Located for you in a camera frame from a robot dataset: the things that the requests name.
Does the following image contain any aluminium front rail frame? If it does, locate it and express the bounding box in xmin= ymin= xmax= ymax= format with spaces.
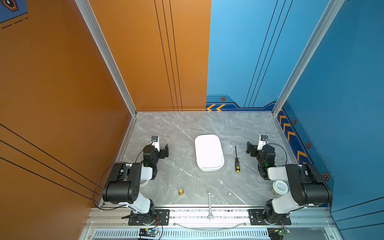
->
xmin=79 ymin=205 xmax=343 ymax=240

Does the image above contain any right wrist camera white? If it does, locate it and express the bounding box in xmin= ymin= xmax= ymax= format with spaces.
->
xmin=257 ymin=135 xmax=269 ymax=151

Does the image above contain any green circuit board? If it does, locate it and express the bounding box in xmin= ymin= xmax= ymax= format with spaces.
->
xmin=139 ymin=229 xmax=159 ymax=240
xmin=268 ymin=229 xmax=291 ymax=240

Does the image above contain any silver open-end wrench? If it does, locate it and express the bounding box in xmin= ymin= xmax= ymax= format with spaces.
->
xmin=207 ymin=189 xmax=214 ymax=220

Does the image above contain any right aluminium corner post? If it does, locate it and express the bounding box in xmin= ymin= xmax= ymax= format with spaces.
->
xmin=272 ymin=0 xmax=345 ymax=117

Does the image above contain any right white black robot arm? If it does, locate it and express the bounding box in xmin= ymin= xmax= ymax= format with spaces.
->
xmin=246 ymin=141 xmax=333 ymax=225

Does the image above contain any left green circuit board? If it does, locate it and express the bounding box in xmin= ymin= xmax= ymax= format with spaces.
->
xmin=139 ymin=229 xmax=159 ymax=240

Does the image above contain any aluminium corner post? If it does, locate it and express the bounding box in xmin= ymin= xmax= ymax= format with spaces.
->
xmin=272 ymin=0 xmax=345 ymax=117
xmin=75 ymin=0 xmax=137 ymax=117

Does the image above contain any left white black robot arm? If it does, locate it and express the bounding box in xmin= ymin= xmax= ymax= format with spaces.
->
xmin=102 ymin=145 xmax=169 ymax=225

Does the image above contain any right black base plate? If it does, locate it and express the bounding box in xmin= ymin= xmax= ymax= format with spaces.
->
xmin=248 ymin=209 xmax=292 ymax=226

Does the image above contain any black yellow screwdriver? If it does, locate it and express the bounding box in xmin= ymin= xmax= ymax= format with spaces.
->
xmin=235 ymin=146 xmax=240 ymax=173

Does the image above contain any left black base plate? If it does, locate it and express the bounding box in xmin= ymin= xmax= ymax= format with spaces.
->
xmin=128 ymin=209 xmax=170 ymax=227

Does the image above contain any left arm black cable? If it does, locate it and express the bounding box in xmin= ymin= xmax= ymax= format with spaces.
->
xmin=92 ymin=161 xmax=133 ymax=211

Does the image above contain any clear curved cable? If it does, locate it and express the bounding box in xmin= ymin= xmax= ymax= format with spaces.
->
xmin=173 ymin=221 xmax=250 ymax=232

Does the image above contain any left aluminium corner post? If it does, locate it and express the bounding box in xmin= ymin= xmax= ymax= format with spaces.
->
xmin=75 ymin=0 xmax=137 ymax=117

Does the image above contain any white round jar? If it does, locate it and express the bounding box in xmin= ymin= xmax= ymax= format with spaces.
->
xmin=273 ymin=180 xmax=289 ymax=196

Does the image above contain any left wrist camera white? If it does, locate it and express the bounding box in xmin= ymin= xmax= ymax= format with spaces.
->
xmin=151 ymin=136 xmax=160 ymax=152

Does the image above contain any right green circuit board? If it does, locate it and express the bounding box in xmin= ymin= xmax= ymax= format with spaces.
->
xmin=268 ymin=229 xmax=291 ymax=240

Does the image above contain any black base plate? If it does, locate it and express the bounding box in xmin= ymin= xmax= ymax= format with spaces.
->
xmin=128 ymin=209 xmax=170 ymax=227
xmin=248 ymin=209 xmax=292 ymax=226

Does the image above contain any white plastic bin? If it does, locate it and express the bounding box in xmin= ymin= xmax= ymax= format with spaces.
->
xmin=195 ymin=135 xmax=225 ymax=172

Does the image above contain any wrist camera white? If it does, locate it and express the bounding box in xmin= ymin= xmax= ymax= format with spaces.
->
xmin=257 ymin=135 xmax=269 ymax=151
xmin=151 ymin=136 xmax=160 ymax=152

